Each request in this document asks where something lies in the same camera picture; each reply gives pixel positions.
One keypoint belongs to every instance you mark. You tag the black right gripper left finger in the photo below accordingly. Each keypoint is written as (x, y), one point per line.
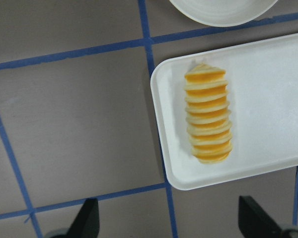
(86, 223)

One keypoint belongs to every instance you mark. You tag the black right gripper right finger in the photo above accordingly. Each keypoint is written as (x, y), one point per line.
(254, 222)

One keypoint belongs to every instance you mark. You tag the yellow striped bread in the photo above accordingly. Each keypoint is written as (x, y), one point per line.
(207, 113)

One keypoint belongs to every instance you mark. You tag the cream plate with lemon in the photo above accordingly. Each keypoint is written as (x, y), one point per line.
(223, 13)

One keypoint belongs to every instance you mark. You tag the white rectangular tray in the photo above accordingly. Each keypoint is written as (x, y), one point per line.
(263, 93)

